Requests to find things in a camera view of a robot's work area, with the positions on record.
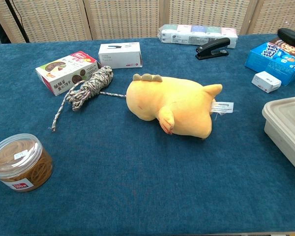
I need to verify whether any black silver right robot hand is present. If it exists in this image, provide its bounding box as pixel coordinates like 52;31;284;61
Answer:
277;28;295;47

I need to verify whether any yellow dinosaur plush toy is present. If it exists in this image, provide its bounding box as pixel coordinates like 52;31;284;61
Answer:
125;73;235;142

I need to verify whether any woven folding screen panel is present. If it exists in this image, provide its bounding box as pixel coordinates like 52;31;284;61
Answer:
83;0;169;40
0;0;92;44
247;0;295;35
162;0;258;36

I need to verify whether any blue chocolate cookie box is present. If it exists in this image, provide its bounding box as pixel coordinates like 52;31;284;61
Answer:
244;36;295;87

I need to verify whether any small white box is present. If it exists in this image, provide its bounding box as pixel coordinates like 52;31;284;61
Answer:
251;71;282;94

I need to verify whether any black stapler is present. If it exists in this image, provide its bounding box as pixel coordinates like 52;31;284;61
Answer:
195;37;231;61

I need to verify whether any beige lidded food container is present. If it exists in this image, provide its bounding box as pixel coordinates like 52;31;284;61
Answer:
261;95;295;178

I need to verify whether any multipack of pocket tissues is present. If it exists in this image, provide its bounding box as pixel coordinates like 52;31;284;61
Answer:
157;24;239;49

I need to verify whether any white stapler packaging box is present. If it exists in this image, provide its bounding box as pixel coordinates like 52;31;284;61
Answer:
98;41;144;70

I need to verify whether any blue carpet table cloth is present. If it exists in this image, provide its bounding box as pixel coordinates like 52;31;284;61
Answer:
0;34;295;236

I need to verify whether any white pie snack box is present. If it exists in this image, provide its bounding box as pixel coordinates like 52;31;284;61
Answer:
35;51;100;97

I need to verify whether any black tripod stand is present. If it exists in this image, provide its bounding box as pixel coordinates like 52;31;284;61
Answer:
3;0;30;43

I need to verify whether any clear jar of rubber bands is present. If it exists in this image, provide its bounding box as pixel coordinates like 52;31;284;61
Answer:
0;133;54;193

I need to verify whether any speckled coiled rope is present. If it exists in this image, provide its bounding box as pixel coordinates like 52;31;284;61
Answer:
48;65;127;132

